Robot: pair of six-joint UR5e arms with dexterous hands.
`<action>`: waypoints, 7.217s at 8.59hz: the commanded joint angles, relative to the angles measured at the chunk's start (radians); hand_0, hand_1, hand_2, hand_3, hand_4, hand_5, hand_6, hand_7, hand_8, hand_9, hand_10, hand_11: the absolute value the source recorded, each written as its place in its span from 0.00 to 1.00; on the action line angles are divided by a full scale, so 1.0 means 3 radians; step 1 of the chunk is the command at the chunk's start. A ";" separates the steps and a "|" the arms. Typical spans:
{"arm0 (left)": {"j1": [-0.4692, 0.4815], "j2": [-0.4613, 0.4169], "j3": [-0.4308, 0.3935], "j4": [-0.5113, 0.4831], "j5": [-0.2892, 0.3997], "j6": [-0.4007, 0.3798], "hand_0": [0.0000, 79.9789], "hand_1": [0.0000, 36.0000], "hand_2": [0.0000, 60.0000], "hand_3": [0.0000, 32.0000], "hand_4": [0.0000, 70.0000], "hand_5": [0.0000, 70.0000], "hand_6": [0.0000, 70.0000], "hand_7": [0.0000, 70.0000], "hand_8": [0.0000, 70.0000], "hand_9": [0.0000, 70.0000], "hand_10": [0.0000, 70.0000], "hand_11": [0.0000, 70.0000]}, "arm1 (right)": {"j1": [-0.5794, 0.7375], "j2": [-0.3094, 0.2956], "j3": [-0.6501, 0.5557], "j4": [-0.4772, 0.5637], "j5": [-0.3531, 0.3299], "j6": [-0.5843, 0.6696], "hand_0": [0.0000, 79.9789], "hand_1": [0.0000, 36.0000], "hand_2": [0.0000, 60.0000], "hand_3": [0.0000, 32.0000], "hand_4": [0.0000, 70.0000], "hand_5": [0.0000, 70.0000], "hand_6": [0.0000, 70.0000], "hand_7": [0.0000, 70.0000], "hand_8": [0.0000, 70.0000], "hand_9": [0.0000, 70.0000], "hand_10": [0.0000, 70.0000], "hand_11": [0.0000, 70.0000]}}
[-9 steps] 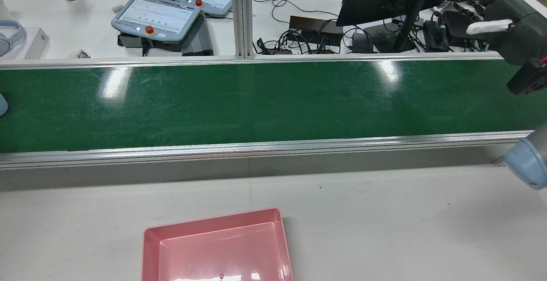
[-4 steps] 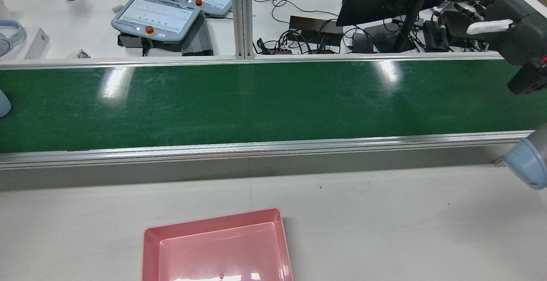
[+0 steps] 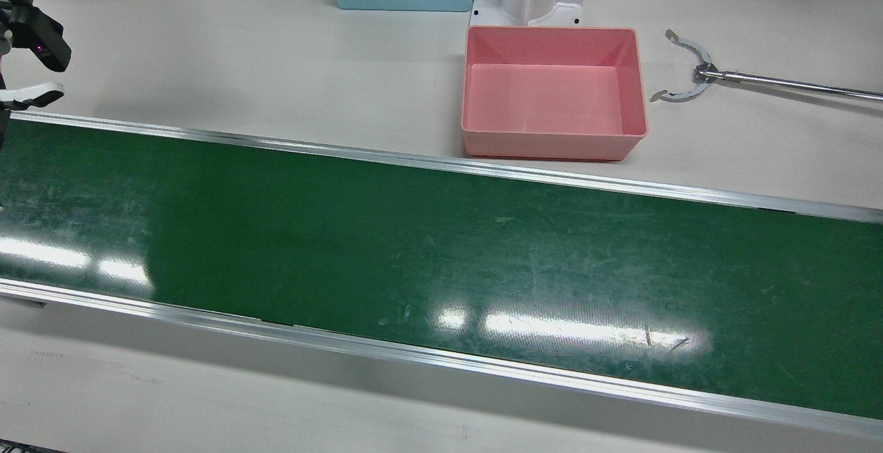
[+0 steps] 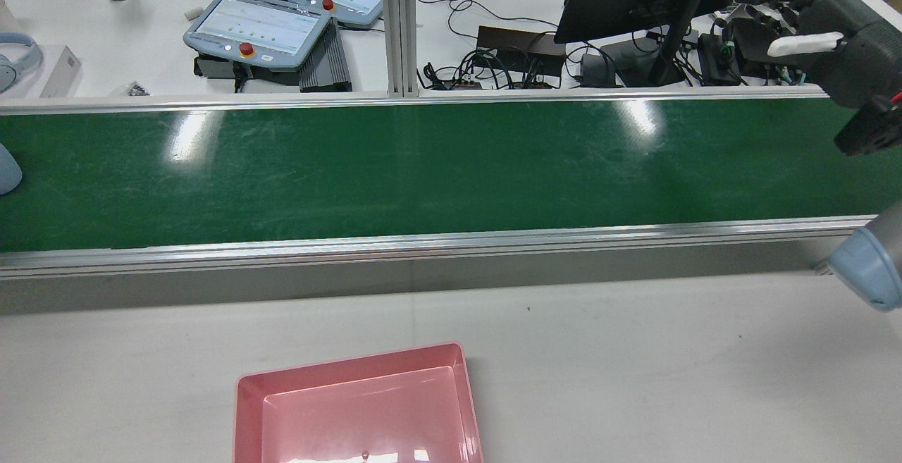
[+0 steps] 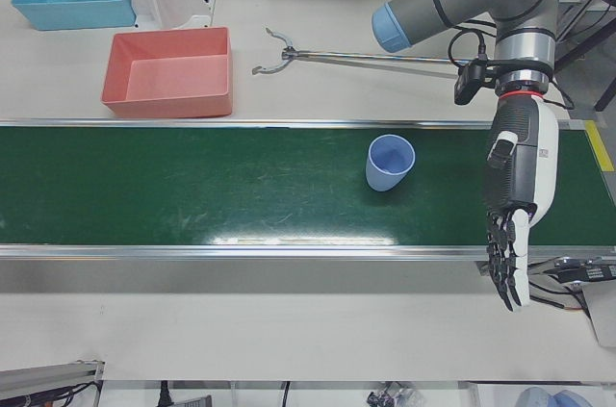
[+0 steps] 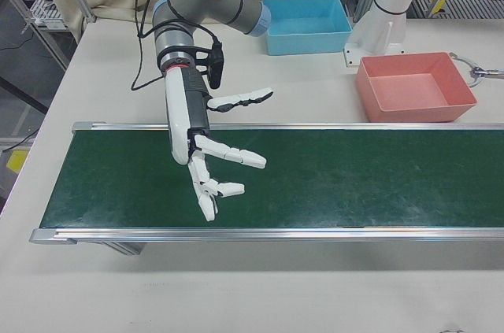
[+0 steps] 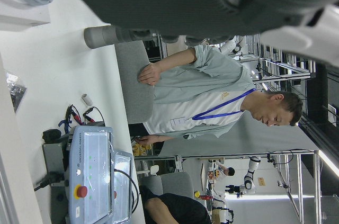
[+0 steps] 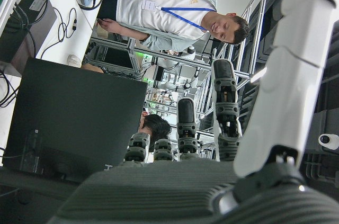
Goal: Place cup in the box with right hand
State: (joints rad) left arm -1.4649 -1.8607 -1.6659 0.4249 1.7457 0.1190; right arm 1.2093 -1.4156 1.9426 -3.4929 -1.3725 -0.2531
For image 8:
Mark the white mug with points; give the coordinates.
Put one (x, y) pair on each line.
(74, 60)

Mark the right white dexterous robot hand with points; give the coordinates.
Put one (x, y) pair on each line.
(159, 195)

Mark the aluminium frame structure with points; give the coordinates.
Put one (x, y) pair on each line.
(258, 36)

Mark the white security camera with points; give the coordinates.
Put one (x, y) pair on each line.
(328, 139)

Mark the man in black shirt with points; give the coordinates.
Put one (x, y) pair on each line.
(159, 128)

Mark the black computer tower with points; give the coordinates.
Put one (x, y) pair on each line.
(39, 17)

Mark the man in white shirt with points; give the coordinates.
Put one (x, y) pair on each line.
(164, 4)

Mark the black computer monitor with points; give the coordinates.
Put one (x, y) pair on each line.
(79, 115)

